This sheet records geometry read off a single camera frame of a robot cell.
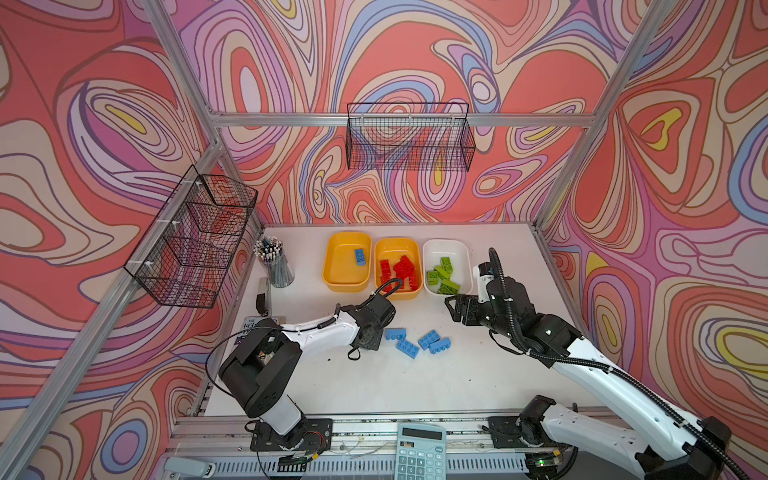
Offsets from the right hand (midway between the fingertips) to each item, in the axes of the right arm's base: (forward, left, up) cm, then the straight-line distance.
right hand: (459, 307), depth 76 cm
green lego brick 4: (+16, -1, -17) cm, 23 cm away
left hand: (+1, +24, -18) cm, 30 cm away
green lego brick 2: (+19, +3, -14) cm, 24 cm away
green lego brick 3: (+22, 0, -15) cm, 27 cm away
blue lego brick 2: (+1, +16, -16) cm, 23 cm away
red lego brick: (+23, +19, -16) cm, 34 cm away
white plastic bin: (+30, -8, -14) cm, 34 cm away
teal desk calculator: (-29, +12, -16) cm, 35 cm away
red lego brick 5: (+20, +9, -16) cm, 27 cm away
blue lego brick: (+31, +28, -16) cm, 45 cm away
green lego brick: (+26, -3, -16) cm, 31 cm away
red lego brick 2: (+27, +11, -16) cm, 33 cm away
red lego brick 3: (+21, +19, -16) cm, 33 cm away
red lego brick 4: (+23, +14, -15) cm, 31 cm away
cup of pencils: (+21, +54, 0) cm, 58 cm away
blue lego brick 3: (-3, +13, -17) cm, 22 cm away
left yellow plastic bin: (+25, +35, -16) cm, 46 cm away
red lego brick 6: (+21, +13, -16) cm, 29 cm away
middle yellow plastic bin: (+31, +14, -17) cm, 38 cm away
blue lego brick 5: (-3, +3, -17) cm, 17 cm away
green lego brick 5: (+17, -4, -16) cm, 24 cm away
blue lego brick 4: (-1, +6, -18) cm, 19 cm away
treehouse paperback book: (+6, +61, -15) cm, 63 cm away
